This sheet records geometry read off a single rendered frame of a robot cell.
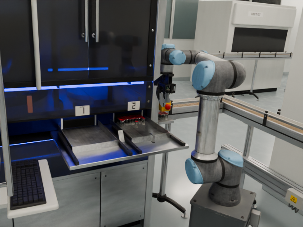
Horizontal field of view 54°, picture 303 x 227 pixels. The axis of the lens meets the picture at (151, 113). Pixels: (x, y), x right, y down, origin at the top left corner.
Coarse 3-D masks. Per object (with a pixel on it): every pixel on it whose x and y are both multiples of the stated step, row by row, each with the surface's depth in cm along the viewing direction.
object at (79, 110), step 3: (87, 105) 180; (75, 108) 177; (78, 108) 178; (81, 108) 179; (84, 108) 180; (87, 108) 181; (75, 111) 178; (78, 111) 179; (81, 111) 180; (84, 111) 181; (87, 111) 182; (78, 114) 179; (81, 114) 180; (84, 114) 181; (87, 114) 182
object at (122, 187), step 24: (120, 168) 207; (144, 168) 217; (72, 192) 194; (96, 192) 203; (120, 192) 213; (144, 192) 224; (0, 216) 176; (24, 216) 183; (48, 216) 191; (72, 216) 200; (96, 216) 209; (120, 216) 220
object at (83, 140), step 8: (72, 128) 188; (80, 128) 189; (88, 128) 190; (96, 128) 191; (104, 128) 187; (64, 136) 170; (72, 136) 177; (80, 136) 177; (88, 136) 178; (96, 136) 179; (104, 136) 180; (112, 136) 175; (72, 144) 167; (80, 144) 167; (88, 144) 160; (96, 144) 162; (104, 144) 164; (112, 144) 167
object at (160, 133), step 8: (112, 120) 197; (152, 120) 202; (120, 128) 185; (128, 128) 194; (136, 128) 195; (144, 128) 196; (152, 128) 197; (160, 128) 194; (128, 136) 176; (136, 136) 183; (144, 136) 176; (152, 136) 179; (160, 136) 181; (168, 136) 184
